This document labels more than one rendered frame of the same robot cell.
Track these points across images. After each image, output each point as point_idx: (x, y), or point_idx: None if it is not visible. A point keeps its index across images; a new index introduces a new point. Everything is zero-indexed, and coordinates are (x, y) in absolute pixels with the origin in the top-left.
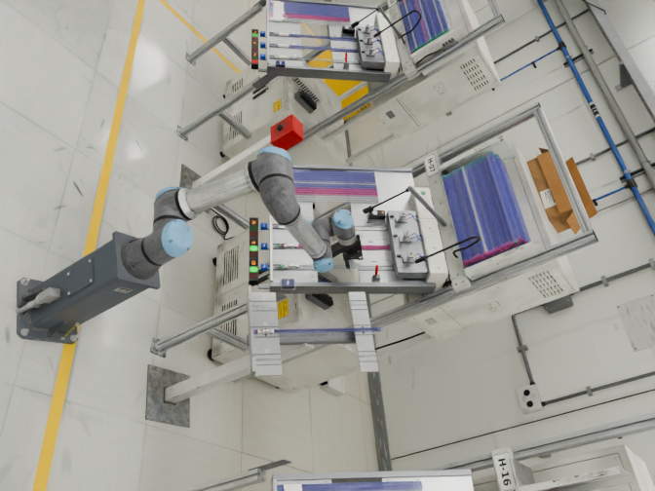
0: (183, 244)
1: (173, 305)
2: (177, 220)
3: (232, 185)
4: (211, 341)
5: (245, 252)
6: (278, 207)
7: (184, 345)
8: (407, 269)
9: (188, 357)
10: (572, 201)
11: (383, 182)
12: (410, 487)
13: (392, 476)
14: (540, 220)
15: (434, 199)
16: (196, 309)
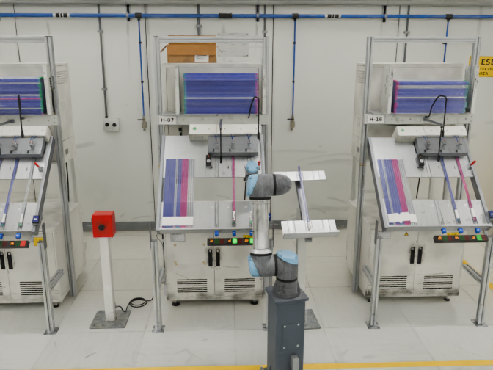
0: (293, 252)
1: (230, 322)
2: (280, 254)
3: (266, 213)
4: (243, 303)
5: (186, 272)
6: (290, 183)
7: (257, 315)
8: (255, 146)
9: (264, 313)
10: (240, 40)
11: (174, 154)
12: (381, 164)
13: (377, 172)
14: (230, 64)
15: (197, 123)
16: (224, 311)
